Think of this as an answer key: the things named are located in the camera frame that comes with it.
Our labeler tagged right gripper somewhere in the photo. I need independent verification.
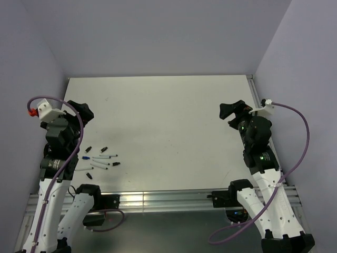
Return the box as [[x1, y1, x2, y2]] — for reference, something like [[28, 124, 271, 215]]
[[220, 100, 257, 148]]

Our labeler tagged white pen black tip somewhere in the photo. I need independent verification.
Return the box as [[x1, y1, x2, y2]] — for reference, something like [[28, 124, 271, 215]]
[[99, 154, 118, 158]]

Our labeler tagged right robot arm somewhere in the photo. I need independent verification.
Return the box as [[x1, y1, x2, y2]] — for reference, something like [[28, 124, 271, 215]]
[[219, 99, 315, 252]]

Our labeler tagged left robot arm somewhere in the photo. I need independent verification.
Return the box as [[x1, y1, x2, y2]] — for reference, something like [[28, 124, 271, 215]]
[[20, 95, 103, 252]]

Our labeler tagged aluminium side rail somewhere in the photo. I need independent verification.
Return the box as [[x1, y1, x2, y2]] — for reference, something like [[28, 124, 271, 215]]
[[246, 74, 290, 185]]

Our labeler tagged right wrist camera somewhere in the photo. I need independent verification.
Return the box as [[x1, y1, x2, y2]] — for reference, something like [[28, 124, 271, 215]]
[[249, 99, 274, 118]]

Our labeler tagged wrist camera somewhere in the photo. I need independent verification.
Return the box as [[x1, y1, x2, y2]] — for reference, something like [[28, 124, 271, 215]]
[[249, 99, 274, 118], [28, 99, 66, 123]]

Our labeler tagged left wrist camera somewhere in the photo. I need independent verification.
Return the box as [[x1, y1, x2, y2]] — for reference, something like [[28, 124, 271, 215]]
[[28, 99, 66, 123]]

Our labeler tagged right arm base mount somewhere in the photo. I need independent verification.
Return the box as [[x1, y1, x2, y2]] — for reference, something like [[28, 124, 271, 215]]
[[207, 190, 249, 223]]

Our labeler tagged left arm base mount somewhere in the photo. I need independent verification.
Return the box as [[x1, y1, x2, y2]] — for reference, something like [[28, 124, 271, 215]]
[[83, 194, 120, 227]]

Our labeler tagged aluminium front rail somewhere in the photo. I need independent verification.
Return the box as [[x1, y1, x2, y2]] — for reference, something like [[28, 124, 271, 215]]
[[24, 186, 302, 217]]

